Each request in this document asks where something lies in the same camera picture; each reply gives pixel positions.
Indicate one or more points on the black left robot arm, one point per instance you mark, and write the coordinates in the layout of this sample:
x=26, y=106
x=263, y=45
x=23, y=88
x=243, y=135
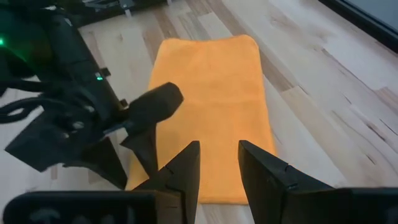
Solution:
x=62, y=46

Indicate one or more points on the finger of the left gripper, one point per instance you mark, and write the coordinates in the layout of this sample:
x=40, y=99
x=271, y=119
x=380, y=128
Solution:
x=93, y=161
x=155, y=102

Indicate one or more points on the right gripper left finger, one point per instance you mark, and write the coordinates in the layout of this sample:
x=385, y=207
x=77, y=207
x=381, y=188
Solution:
x=109, y=208

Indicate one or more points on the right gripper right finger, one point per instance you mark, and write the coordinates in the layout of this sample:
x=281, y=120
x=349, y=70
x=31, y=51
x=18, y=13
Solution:
x=311, y=208

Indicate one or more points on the orange microfiber towel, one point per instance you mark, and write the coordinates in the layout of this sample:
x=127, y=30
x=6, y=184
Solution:
x=211, y=93

